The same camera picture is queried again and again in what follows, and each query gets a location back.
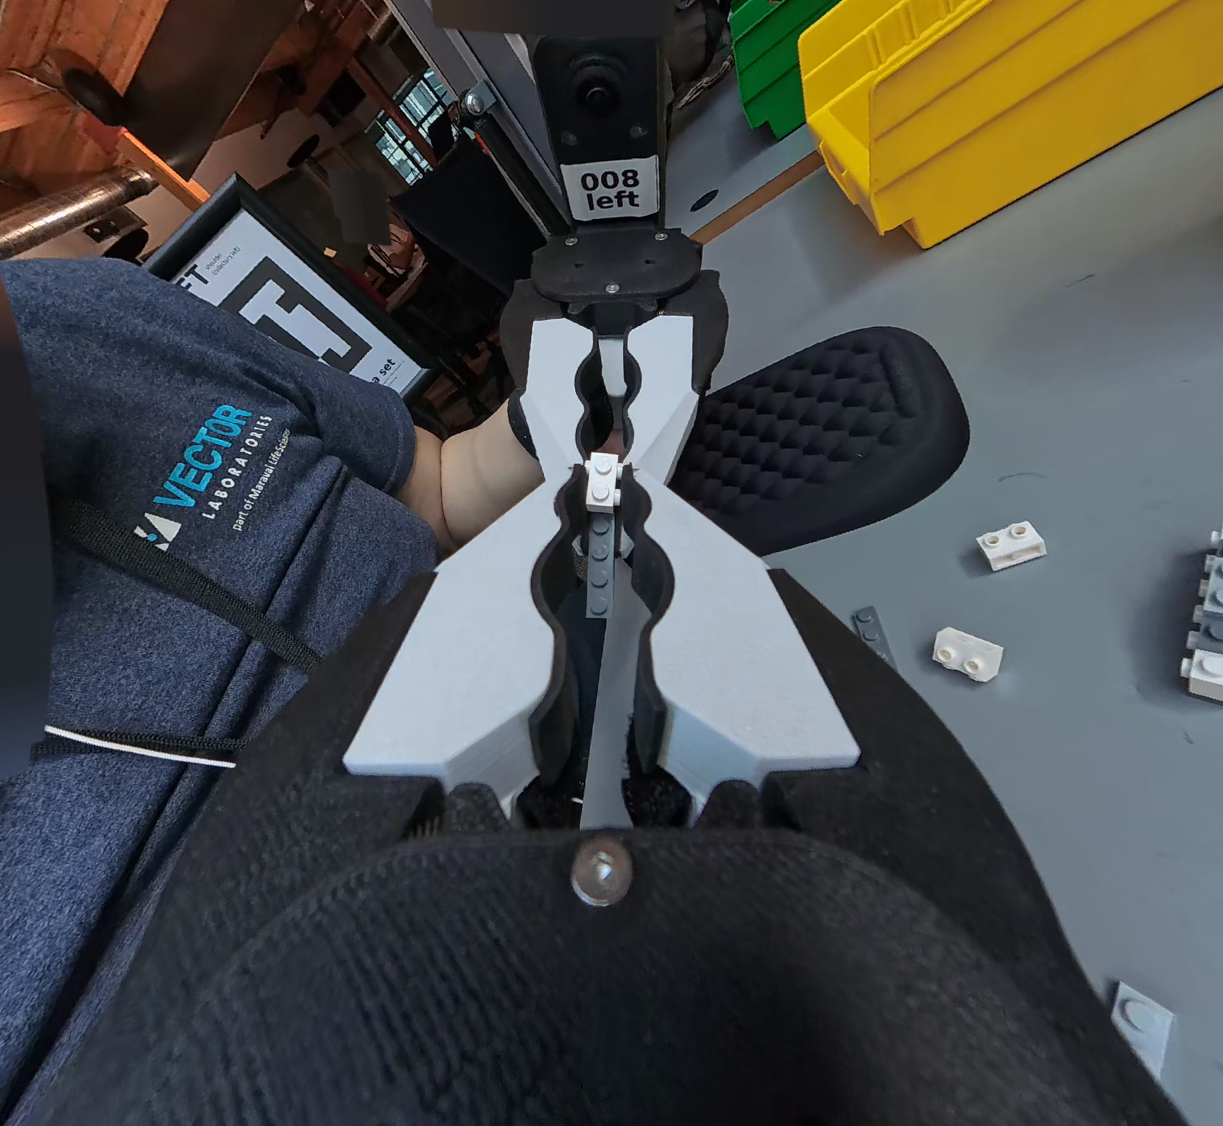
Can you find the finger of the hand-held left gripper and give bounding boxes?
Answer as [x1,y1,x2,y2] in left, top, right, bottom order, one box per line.
[618,314,705,480]
[520,314,595,480]

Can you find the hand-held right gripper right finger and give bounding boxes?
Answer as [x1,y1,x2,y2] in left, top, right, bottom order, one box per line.
[621,464,861,829]

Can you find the dark grey lego plate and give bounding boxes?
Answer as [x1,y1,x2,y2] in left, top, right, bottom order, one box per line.
[581,515,618,622]
[850,604,898,668]

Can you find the person's left forearm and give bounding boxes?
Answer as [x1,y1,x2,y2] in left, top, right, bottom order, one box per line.
[400,428,498,559]

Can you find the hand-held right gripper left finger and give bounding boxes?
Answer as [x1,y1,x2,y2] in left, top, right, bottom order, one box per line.
[341,464,588,829]

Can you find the black padded wrist rest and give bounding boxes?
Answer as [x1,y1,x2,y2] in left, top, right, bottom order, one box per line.
[669,325,968,559]

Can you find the grey framed panel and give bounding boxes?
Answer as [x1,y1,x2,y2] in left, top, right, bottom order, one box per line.
[372,0,574,237]

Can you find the small white lego brick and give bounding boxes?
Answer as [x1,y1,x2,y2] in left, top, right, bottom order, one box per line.
[974,523,1049,573]
[931,626,1005,682]
[585,452,631,516]

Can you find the person's navy sweatshirt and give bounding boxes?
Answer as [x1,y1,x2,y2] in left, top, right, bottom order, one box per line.
[0,258,450,1126]

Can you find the yellow plastic bin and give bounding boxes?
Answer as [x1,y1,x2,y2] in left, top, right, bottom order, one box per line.
[797,0,1223,250]

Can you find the green plastic bin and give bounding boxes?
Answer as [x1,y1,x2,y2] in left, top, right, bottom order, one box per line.
[717,0,957,141]

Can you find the black framed marker sign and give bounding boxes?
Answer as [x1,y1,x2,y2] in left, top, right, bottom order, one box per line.
[144,174,441,401]

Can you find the person's left hand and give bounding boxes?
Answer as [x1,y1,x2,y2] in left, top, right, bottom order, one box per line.
[482,407,557,516]

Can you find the black lanyard strap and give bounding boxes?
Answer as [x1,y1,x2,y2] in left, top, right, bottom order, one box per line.
[28,499,325,769]

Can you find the small light grey lego plate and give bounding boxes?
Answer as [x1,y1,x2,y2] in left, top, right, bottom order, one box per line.
[1109,980,1175,1082]

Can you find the white lego beam grey plates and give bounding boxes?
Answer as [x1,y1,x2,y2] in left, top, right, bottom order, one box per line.
[1181,528,1223,704]

